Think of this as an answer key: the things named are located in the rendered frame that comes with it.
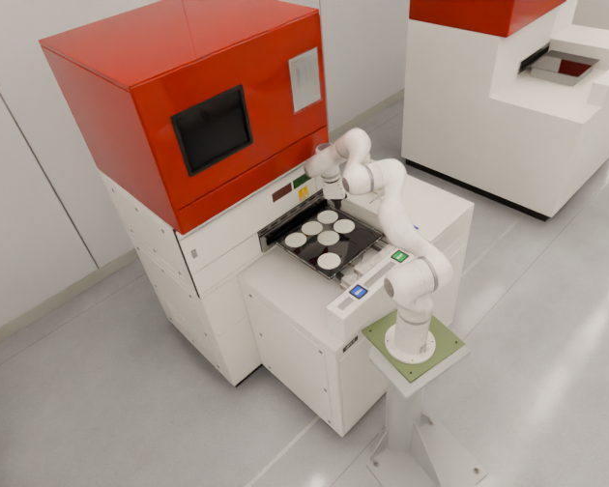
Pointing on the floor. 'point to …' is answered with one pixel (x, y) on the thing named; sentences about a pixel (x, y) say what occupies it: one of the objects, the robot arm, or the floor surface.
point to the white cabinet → (279, 364)
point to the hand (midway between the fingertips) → (337, 204)
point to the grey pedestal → (418, 435)
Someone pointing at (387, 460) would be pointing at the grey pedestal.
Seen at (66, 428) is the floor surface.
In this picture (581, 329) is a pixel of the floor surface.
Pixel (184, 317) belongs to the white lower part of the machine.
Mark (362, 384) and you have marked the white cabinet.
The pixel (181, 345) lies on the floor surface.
